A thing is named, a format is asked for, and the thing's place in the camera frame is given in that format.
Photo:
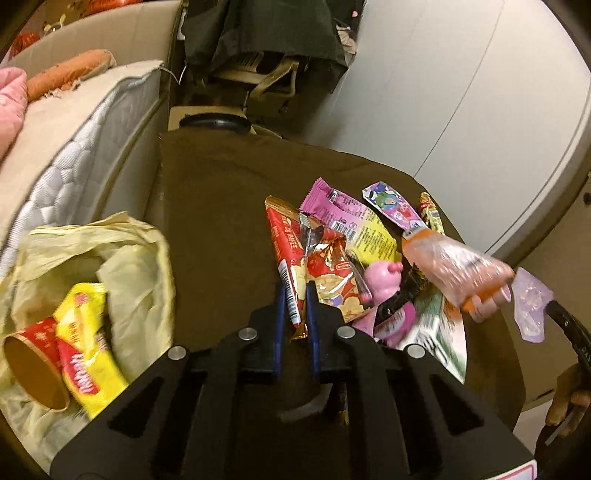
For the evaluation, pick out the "red paper cup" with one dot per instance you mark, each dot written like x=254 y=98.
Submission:
x=37 y=369

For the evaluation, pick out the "pink blanket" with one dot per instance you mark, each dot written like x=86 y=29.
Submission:
x=11 y=106

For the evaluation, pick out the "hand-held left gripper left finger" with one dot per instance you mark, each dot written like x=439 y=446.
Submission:
x=279 y=323

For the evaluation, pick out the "person's right hand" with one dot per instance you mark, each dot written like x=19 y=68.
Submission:
x=563 y=392

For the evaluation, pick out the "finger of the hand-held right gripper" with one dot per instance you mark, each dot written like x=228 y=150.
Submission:
x=570 y=330

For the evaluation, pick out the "yellow plastic bag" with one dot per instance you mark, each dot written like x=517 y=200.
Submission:
x=134 y=286

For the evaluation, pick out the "yellow snack packet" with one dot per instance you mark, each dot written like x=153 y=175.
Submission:
x=92 y=350

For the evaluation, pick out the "white quilted mattress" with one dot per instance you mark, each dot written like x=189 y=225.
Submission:
x=83 y=152

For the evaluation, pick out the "beige bed frame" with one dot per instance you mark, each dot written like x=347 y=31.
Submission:
x=101 y=32

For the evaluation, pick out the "green white wrapper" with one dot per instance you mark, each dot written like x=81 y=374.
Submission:
x=438 y=332

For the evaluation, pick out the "orange pillow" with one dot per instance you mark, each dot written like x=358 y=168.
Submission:
x=69 y=74

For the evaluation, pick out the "magenta wrapper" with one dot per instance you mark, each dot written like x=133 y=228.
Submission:
x=401 y=325

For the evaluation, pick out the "long red snack wrapper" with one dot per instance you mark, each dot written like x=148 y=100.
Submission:
x=284 y=240

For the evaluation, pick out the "orange clear wrapper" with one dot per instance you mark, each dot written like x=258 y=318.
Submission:
x=452 y=263

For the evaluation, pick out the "red gold snack packet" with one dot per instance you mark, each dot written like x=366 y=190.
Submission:
x=332 y=272

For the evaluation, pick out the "pink yellow wrapper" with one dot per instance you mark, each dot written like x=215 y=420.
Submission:
x=341 y=207

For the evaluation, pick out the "pale purple wrapper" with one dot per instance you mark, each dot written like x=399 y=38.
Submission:
x=531 y=304

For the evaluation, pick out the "black wrapper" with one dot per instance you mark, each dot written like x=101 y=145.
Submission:
x=401 y=293

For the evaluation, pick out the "black round object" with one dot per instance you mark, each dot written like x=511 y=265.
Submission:
x=214 y=122

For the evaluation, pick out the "white wardrobe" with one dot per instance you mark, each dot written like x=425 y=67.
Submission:
x=438 y=92

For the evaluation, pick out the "beige chair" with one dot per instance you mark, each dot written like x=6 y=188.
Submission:
x=268 y=83

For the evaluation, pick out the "dark clothing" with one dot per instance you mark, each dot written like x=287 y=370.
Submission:
x=277 y=32

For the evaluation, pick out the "gold red stick wrapper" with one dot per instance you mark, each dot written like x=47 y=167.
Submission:
x=429 y=212

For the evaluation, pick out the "purple cartoon wrapper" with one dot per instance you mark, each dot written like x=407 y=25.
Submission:
x=392 y=203

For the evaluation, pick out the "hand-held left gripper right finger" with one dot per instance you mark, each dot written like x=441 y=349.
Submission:
x=311 y=323

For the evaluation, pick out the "pink plastic toy tube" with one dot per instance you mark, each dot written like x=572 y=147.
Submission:
x=381 y=279

